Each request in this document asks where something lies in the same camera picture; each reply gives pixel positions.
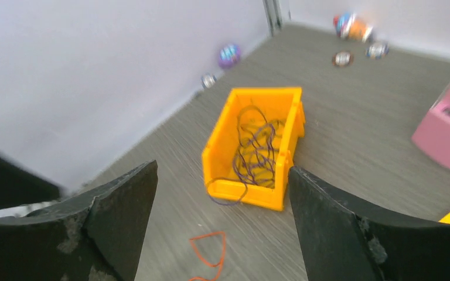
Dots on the small toy figurine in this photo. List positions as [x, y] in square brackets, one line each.
[349, 26]

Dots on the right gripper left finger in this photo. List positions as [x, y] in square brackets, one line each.
[96, 235]

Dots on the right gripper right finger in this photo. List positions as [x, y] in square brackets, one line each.
[344, 237]

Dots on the small round token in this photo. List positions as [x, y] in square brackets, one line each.
[208, 80]
[342, 59]
[377, 50]

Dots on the orange plastic bin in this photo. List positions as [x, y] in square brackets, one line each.
[248, 155]

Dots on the purple toy ball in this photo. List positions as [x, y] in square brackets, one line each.
[229, 56]

